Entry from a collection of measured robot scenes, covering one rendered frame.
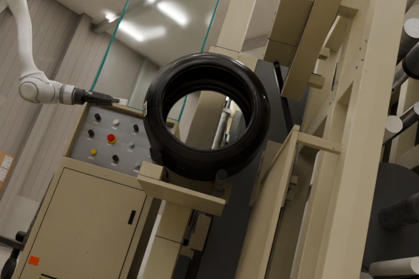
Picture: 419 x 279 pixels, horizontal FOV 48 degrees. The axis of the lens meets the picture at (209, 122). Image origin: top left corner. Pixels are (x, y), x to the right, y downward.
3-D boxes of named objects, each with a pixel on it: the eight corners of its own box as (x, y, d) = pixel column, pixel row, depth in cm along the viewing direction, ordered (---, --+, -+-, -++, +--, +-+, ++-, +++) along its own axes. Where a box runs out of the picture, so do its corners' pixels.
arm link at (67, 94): (68, 88, 216) (80, 90, 216) (63, 106, 213) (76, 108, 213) (63, 80, 208) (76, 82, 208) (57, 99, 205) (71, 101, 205)
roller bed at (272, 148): (248, 205, 235) (262, 151, 245) (277, 213, 234) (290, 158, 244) (252, 198, 217) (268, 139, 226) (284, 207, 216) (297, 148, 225)
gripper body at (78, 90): (75, 84, 208) (95, 87, 207) (80, 91, 216) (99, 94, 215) (71, 99, 205) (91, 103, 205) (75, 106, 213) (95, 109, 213)
